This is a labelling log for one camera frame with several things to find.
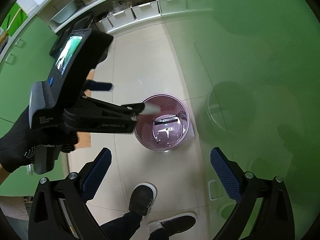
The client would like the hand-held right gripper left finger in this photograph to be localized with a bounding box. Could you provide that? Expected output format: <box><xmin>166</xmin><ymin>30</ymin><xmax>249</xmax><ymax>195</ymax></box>
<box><xmin>29</xmin><ymin>147</ymin><xmax>112</xmax><ymax>240</ymax></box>

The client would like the white paper roll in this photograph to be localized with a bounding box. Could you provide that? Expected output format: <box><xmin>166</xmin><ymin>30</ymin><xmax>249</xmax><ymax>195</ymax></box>
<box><xmin>142</xmin><ymin>102</ymin><xmax>160</xmax><ymax>115</ymax></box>

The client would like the green cabinet with small handles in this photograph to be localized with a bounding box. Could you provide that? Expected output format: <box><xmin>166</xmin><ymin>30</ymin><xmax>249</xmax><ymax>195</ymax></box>
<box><xmin>0</xmin><ymin>17</ymin><xmax>69</xmax><ymax>198</ymax></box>

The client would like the light blue basin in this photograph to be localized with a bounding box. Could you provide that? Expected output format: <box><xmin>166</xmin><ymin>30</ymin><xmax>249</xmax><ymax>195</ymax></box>
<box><xmin>51</xmin><ymin>0</ymin><xmax>78</xmax><ymax>23</ymax></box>

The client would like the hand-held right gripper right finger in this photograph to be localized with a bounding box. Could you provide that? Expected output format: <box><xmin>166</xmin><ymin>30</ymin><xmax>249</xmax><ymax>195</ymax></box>
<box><xmin>210</xmin><ymin>147</ymin><xmax>294</xmax><ymax>240</ymax></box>

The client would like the white storage box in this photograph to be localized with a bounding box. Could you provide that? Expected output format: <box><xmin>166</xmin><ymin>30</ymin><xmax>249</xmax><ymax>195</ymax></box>
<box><xmin>107</xmin><ymin>7</ymin><xmax>135</xmax><ymax>28</ymax></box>
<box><xmin>132</xmin><ymin>1</ymin><xmax>160</xmax><ymax>20</ymax></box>
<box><xmin>96</xmin><ymin>17</ymin><xmax>112</xmax><ymax>34</ymax></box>

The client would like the black pen in bin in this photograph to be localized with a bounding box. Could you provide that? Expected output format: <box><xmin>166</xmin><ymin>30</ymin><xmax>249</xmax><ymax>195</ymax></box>
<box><xmin>154</xmin><ymin>116</ymin><xmax>178</xmax><ymax>125</ymax></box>

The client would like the green glossy cabinet front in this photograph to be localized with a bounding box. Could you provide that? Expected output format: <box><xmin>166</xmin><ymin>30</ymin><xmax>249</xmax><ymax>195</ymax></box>
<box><xmin>154</xmin><ymin>0</ymin><xmax>320</xmax><ymax>240</ymax></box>

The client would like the pink plastic bin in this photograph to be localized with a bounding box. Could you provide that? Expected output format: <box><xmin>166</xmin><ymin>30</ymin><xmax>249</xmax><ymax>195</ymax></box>
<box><xmin>133</xmin><ymin>94</ymin><xmax>191</xmax><ymax>152</ymax></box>

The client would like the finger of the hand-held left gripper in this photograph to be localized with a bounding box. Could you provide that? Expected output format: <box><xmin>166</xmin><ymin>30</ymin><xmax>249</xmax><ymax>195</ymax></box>
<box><xmin>84</xmin><ymin>79</ymin><xmax>112</xmax><ymax>92</ymax></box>
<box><xmin>81</xmin><ymin>96</ymin><xmax>146</xmax><ymax>117</ymax></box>

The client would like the person's left hand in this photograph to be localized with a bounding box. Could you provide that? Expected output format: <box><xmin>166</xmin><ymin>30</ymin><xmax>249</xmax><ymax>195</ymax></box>
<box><xmin>0</xmin><ymin>105</ymin><xmax>78</xmax><ymax>173</ymax></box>

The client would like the black slip-on shoe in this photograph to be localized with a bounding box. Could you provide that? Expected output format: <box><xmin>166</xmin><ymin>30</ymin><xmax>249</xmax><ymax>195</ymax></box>
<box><xmin>129</xmin><ymin>182</ymin><xmax>158</xmax><ymax>217</ymax></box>
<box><xmin>147</xmin><ymin>212</ymin><xmax>197</xmax><ymax>233</ymax></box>

